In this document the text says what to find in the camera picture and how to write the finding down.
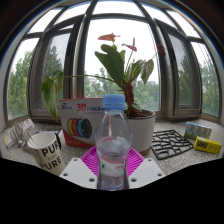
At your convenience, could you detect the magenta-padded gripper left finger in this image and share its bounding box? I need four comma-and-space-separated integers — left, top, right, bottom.
59, 146, 101, 190

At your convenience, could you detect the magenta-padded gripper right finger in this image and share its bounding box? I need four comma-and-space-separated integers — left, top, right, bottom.
124, 146, 166, 190

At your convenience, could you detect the clear water bottle blue cap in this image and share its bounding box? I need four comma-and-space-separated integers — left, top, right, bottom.
94, 94, 133, 191

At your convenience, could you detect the black openwork trivet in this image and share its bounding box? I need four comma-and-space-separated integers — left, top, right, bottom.
150, 129, 195, 161

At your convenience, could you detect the cream paper cup black lettering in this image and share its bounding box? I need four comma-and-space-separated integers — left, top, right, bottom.
27, 131, 67, 177

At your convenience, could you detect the potted anthurium in white pot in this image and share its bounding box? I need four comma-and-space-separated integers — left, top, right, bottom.
40, 32, 167, 155

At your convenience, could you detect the white red filament spool box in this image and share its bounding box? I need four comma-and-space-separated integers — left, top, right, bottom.
59, 97, 106, 148

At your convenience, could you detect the yellow oblong box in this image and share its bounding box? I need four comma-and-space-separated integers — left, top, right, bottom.
193, 135, 223, 155

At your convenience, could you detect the light blue small box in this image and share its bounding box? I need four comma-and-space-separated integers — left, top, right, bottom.
184, 121, 213, 141

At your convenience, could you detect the dark-framed bay window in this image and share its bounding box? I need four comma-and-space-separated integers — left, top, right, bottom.
2, 0, 223, 125

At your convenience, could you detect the white package with bundled cable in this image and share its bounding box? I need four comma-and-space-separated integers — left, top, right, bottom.
3, 118, 36, 150

